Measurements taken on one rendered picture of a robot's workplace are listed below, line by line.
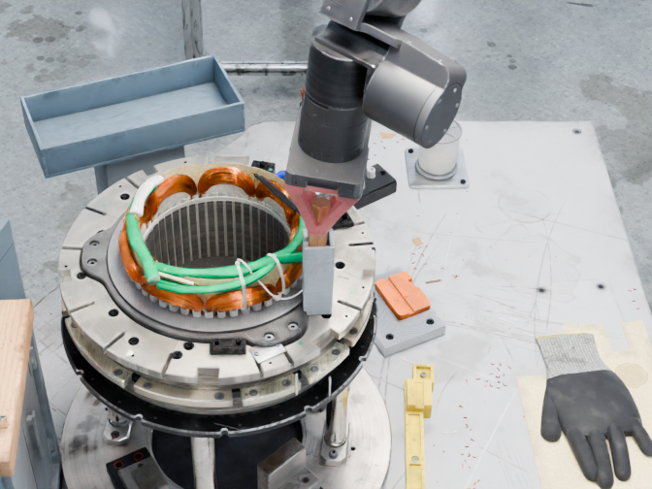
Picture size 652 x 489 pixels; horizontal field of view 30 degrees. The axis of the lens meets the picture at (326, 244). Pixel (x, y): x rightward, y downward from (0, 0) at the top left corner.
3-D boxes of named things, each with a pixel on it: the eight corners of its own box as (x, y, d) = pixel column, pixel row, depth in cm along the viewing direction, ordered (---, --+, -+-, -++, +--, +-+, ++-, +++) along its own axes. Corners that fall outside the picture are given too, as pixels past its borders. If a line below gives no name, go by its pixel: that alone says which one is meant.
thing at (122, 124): (222, 219, 173) (214, 53, 153) (248, 269, 166) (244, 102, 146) (50, 264, 166) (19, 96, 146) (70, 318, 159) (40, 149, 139)
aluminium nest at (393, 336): (444, 335, 159) (446, 322, 157) (384, 357, 155) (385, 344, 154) (399, 276, 166) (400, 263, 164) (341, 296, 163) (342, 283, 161)
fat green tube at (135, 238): (161, 292, 113) (159, 277, 112) (118, 292, 113) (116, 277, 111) (170, 187, 123) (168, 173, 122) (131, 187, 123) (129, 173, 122)
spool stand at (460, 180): (469, 189, 179) (476, 136, 172) (408, 189, 179) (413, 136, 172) (462, 150, 186) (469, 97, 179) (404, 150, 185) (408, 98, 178)
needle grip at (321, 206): (328, 253, 113) (334, 206, 109) (311, 258, 113) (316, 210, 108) (321, 243, 114) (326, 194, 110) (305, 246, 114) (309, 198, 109)
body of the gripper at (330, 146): (370, 130, 110) (382, 62, 105) (359, 202, 102) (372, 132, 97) (299, 118, 110) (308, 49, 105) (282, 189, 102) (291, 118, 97)
